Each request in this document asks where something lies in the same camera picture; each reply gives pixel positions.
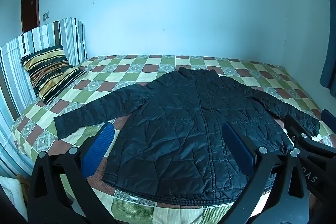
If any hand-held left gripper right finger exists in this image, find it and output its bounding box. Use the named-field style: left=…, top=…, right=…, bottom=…
left=222, top=122, right=313, bottom=224

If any blue curtain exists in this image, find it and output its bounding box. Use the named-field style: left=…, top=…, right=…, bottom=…
left=319, top=0, right=336, bottom=98

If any grey white striped pillow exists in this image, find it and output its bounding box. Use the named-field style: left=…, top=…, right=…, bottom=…
left=0, top=17, right=88, bottom=180

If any brown door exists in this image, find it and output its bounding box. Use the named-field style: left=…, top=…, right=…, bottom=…
left=21, top=0, right=42, bottom=33

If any bed with checkered sheet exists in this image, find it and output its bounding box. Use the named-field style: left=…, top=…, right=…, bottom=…
left=12, top=54, right=335, bottom=224

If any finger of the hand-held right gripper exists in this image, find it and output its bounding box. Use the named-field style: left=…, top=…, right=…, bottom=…
left=321, top=109, right=336, bottom=134
left=283, top=114, right=336, bottom=155

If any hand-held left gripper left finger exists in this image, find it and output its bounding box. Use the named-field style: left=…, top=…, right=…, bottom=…
left=28, top=122, right=118, bottom=224

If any black quilted jacket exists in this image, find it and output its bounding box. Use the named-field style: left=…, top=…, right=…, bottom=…
left=53, top=67, right=320, bottom=206

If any white cloth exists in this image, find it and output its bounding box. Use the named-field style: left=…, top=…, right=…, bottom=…
left=0, top=175, right=28, bottom=222

